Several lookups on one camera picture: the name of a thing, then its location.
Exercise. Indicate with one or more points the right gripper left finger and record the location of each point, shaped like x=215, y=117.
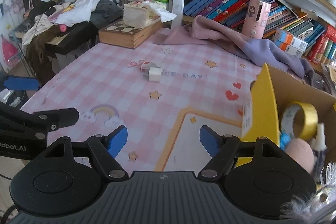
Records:
x=103, y=151

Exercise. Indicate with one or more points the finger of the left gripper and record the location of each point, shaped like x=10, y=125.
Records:
x=20, y=83

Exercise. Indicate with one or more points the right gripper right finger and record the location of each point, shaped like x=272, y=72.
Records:
x=222, y=150

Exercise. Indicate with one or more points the pink plush toy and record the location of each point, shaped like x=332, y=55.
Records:
x=301, y=152

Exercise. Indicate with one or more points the white power adapter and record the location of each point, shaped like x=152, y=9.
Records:
x=155, y=74

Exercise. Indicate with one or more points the red white small box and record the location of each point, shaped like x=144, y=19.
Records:
x=145, y=67

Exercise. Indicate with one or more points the yellow tape roll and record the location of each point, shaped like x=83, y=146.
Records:
x=299, y=120

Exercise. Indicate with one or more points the dark blue spray bottle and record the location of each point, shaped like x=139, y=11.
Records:
x=319, y=149

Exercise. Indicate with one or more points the yellow cardboard box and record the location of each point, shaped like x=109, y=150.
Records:
x=270, y=94

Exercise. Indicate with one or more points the pink checkered tablecloth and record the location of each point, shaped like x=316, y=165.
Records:
x=200, y=85

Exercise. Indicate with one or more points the white garment pile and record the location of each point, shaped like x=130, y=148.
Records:
x=66, y=14

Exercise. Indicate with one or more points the wooden chess board box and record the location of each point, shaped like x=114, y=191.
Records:
x=119, y=34

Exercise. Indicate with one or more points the dark grey garment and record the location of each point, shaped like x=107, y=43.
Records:
x=106, y=13

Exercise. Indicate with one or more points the pink purple blanket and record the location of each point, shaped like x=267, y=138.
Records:
x=260, y=51

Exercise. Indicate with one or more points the orange white small boxes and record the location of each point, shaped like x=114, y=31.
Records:
x=289, y=43

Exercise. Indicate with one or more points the pink cylindrical device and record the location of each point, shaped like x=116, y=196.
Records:
x=256, y=19

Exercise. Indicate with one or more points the tissue pack in bag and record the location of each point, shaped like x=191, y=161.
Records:
x=144, y=13

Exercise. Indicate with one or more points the row of leaning books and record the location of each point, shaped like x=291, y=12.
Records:
x=231, y=13

